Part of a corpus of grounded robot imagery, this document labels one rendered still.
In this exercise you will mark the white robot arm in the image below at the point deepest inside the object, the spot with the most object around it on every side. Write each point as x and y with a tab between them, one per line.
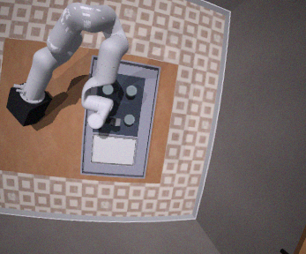
75	18

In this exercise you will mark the clear glass jar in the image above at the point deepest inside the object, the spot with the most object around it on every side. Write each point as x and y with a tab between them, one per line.
131	90
129	119
108	90

